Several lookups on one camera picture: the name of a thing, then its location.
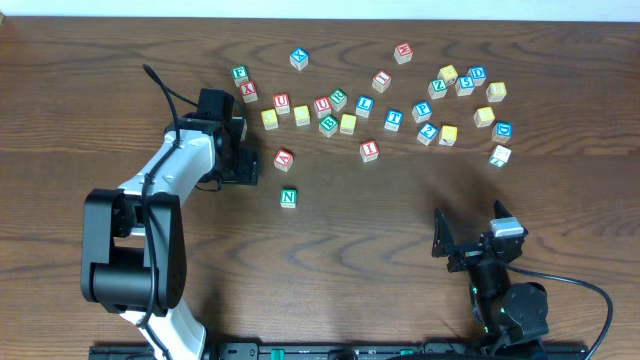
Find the red block top right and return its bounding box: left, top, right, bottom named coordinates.
left=394, top=42, right=414, bottom=65

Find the white green block right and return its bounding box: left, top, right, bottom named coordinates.
left=489, top=145, right=512, bottom=168

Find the yellow block beside U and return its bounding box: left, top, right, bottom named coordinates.
left=261, top=109, right=279, bottom=130

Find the red A block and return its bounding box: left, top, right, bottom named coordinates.
left=273, top=149, right=294, bottom=172

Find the yellow block far right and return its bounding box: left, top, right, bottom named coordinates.
left=486, top=82, right=507, bottom=103

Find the blue D block upper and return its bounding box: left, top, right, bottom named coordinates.
left=467, top=66, right=487, bottom=87

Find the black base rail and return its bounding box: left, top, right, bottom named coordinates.
left=88, top=340, right=590, bottom=360

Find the yellow block beside B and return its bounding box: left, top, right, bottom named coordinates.
left=340, top=114, right=357, bottom=135

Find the blue X block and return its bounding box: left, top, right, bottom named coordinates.
left=289, top=48, right=309, bottom=71

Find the green R block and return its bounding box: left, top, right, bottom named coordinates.
left=329, top=88, right=348, bottom=112

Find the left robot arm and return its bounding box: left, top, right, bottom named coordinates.
left=81, top=88, right=259, bottom=359

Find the green F block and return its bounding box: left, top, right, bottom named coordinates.
left=231, top=65, right=249, bottom=87

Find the red i block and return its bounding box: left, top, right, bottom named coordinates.
left=359, top=140, right=380, bottom=162
left=372, top=70, right=392, bottom=93

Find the blue D block lower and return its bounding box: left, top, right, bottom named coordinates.
left=492, top=121, right=513, bottom=144

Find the red I block lower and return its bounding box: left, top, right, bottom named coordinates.
left=359, top=140, right=380, bottom=162

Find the blue d block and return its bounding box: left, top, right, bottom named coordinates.
left=467, top=66, right=487, bottom=87
left=492, top=121, right=513, bottom=144

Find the blue 2 block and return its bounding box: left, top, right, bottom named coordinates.
left=417, top=122, right=439, bottom=146

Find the green N block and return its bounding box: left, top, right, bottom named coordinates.
left=280, top=188, right=298, bottom=209

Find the blue P block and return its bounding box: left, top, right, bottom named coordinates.
left=412, top=101, right=432, bottom=123

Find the green B block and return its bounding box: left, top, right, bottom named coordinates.
left=319, top=115, right=339, bottom=138

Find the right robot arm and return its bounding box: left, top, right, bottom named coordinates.
left=431, top=201, right=549, bottom=355

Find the red u block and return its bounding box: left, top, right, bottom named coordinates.
left=313, top=97, right=332, bottom=119
left=273, top=93, right=291, bottom=115

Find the blue L block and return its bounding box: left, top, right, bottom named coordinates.
left=355, top=96, right=374, bottom=118

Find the blue 5 block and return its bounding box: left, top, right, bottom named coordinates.
left=455, top=76, right=475, bottom=97

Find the blue T block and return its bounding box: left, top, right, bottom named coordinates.
left=384, top=109, right=404, bottom=132

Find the yellow block centre left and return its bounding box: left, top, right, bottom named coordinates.
left=294, top=105, right=311, bottom=126

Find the red I block upper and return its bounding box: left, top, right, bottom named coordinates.
left=372, top=70, right=392, bottom=93

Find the red Y block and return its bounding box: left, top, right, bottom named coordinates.
left=239, top=81, right=258, bottom=103

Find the yellow block beside 2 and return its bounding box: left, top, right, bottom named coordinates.
left=439, top=125, right=458, bottom=146

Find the green Z block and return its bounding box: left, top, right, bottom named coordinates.
left=428, top=79, right=448, bottom=99

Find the yellow block top right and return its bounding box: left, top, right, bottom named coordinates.
left=437, top=65, right=458, bottom=86

